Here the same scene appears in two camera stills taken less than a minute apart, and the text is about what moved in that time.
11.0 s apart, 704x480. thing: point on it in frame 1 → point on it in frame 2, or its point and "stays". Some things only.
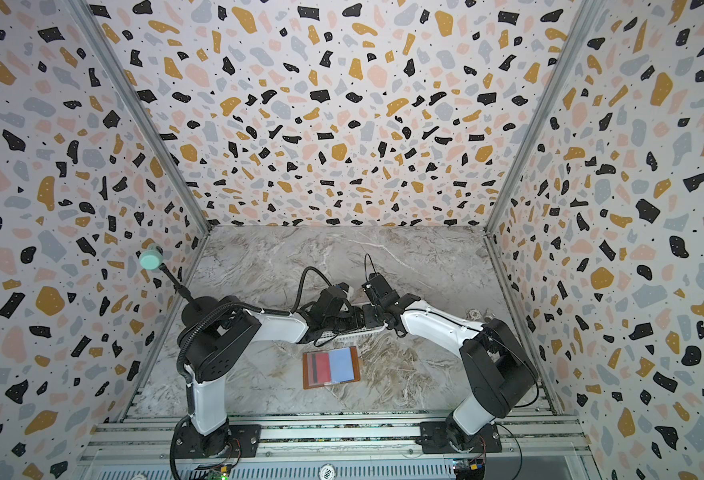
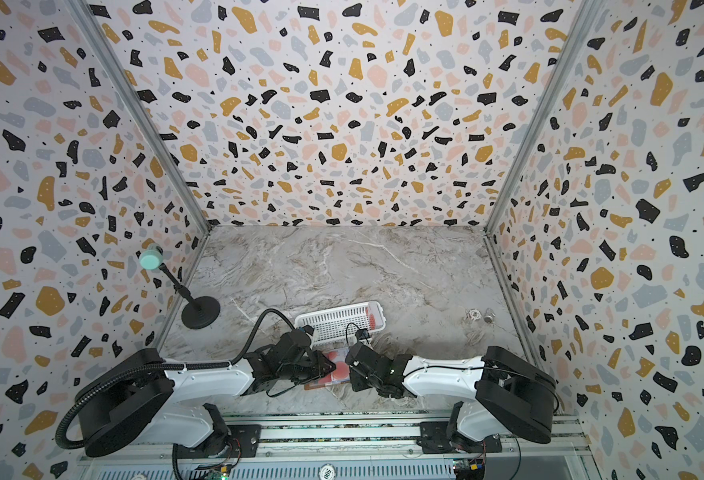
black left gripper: [357, 317] → [322, 366]
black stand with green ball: [151, 259] stays
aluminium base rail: [548, 447] stays
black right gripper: [379, 309] → [357, 366]
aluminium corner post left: [94, 29] stays
